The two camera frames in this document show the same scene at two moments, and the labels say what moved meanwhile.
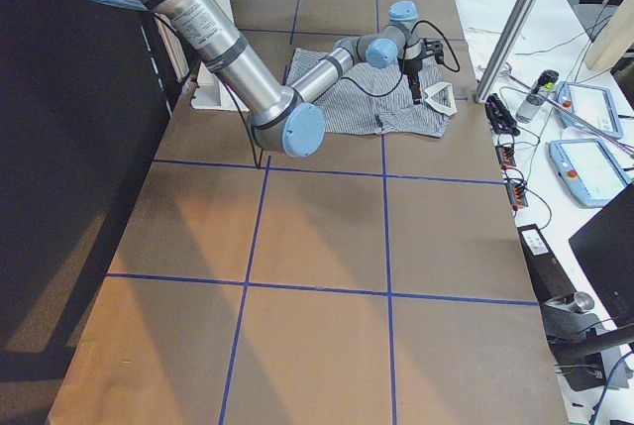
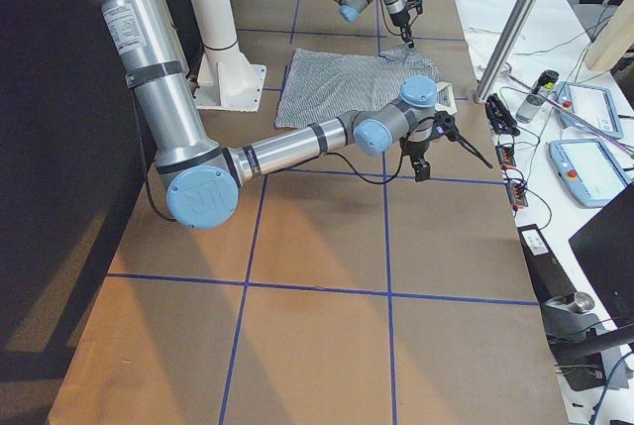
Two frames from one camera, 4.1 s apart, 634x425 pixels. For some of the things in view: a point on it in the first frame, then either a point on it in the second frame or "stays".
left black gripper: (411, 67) to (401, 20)
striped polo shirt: (379, 100) stays
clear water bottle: (530, 108) stays
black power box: (547, 276) stays
